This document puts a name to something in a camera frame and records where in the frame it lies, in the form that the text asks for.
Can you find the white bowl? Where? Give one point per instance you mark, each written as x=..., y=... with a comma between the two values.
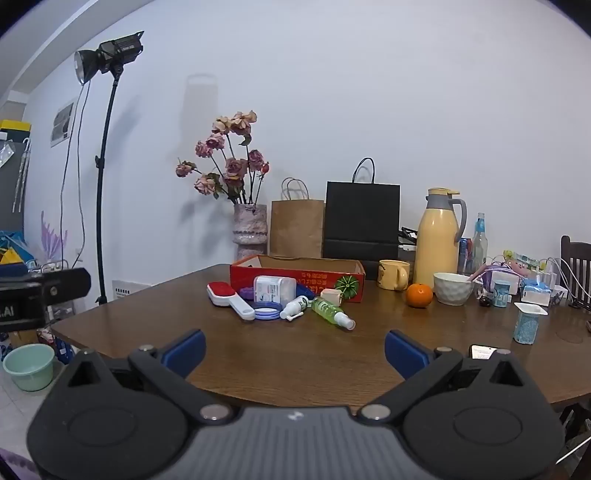
x=453, y=290

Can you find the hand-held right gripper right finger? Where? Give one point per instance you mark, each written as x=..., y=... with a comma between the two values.
x=404, y=353

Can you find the red white lint brush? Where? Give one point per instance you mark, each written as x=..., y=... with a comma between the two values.
x=224, y=293

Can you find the yellow mug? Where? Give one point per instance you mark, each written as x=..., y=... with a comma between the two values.
x=390, y=274

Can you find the purple wall sticker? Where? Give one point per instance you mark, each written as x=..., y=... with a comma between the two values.
x=53, y=240

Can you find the white plug adapter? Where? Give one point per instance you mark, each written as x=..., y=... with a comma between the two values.
x=330, y=297

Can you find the black studio light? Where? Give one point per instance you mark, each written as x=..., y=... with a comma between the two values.
x=115, y=48

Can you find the clear glass bottle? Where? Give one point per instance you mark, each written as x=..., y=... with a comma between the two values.
x=480, y=244

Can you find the pink white textured vase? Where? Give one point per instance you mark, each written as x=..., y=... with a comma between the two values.
x=250, y=230

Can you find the white spray bottle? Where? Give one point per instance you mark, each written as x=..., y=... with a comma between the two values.
x=295, y=307

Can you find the colourful packet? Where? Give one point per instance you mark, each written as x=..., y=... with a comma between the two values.
x=524, y=258

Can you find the black smartphone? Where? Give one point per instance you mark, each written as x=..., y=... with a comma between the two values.
x=482, y=351

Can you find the blue drink can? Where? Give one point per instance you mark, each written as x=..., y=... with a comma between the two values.
x=463, y=256

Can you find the green spray bottle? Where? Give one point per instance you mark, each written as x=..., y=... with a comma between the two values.
x=328, y=310

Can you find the grey wall panel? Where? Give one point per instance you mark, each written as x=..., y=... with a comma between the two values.
x=62, y=123

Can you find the white black appliance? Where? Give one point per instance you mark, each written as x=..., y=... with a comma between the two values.
x=408, y=240

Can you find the purple scalloped lid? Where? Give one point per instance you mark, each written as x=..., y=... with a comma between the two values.
x=247, y=293

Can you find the green plastic bucket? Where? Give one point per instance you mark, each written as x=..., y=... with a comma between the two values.
x=27, y=369

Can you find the yellow thermos jug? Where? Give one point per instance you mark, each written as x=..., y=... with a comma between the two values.
x=436, y=244

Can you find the blue patterned yogurt cup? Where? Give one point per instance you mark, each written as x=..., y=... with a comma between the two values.
x=527, y=325

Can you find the purple cloth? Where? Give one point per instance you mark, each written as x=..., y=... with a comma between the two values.
x=491, y=272

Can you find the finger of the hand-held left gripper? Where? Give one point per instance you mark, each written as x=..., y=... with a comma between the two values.
x=69, y=284

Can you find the brown paper bag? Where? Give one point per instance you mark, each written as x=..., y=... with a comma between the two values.
x=296, y=228

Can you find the red cardboard box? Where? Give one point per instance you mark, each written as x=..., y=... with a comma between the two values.
x=318, y=279

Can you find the black light stand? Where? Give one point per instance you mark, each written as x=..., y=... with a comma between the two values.
x=99, y=207

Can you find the black paper bag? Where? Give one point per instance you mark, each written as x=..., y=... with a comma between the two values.
x=361, y=217

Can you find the dark wooden chair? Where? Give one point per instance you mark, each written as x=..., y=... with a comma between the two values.
x=575, y=258

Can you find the orange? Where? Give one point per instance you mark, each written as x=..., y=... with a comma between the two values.
x=419, y=295

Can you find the dried pink roses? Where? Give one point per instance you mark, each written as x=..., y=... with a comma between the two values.
x=233, y=168

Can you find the white blue tissue pack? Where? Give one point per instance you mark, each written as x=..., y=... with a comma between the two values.
x=538, y=293

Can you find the clear plastic container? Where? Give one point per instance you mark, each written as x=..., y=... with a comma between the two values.
x=273, y=289

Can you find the small black object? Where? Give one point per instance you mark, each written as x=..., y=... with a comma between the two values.
x=485, y=302

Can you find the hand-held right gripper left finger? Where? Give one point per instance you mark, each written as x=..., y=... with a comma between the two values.
x=184, y=353

